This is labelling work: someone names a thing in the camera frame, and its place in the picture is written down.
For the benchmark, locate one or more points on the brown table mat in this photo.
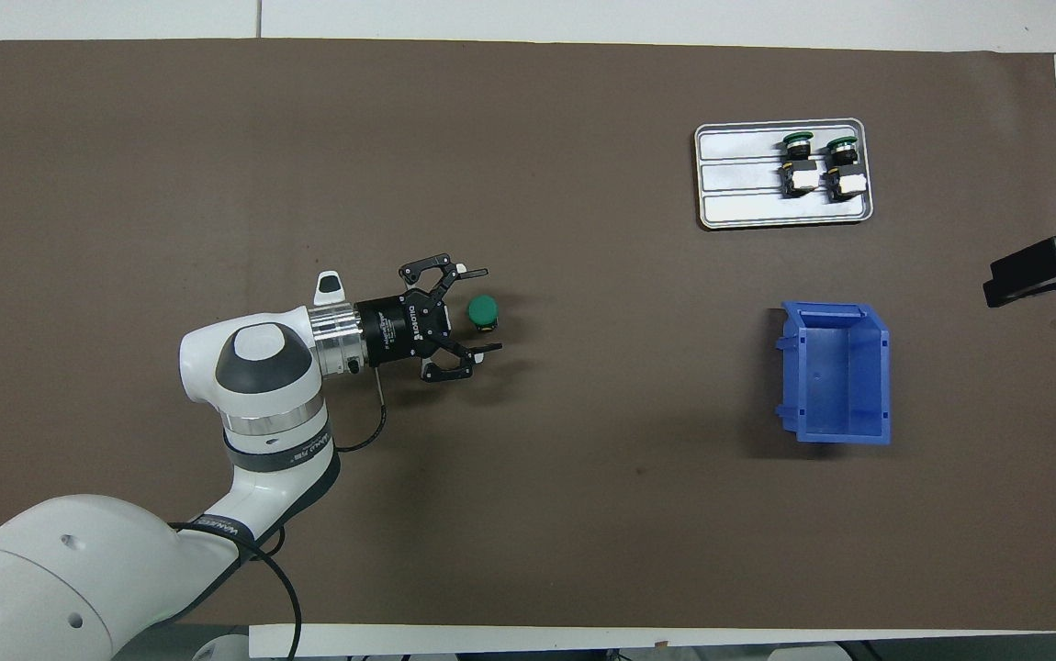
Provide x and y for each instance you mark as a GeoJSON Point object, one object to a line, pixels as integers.
{"type": "Point", "coordinates": [216, 138]}

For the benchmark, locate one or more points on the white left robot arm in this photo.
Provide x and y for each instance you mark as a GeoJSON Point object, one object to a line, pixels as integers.
{"type": "Point", "coordinates": [78, 569]}

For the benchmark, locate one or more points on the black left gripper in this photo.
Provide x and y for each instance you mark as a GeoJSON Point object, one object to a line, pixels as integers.
{"type": "Point", "coordinates": [399, 330]}

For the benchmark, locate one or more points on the blue plastic bin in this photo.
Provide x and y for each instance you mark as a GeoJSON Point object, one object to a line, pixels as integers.
{"type": "Point", "coordinates": [836, 427]}

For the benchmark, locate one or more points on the green push button switch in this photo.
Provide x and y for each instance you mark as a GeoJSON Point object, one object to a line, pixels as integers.
{"type": "Point", "coordinates": [845, 184]}
{"type": "Point", "coordinates": [799, 179]}
{"type": "Point", "coordinates": [482, 310]}

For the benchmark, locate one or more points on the grey metal tray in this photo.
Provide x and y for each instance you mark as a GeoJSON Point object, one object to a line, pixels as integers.
{"type": "Point", "coordinates": [739, 207]}

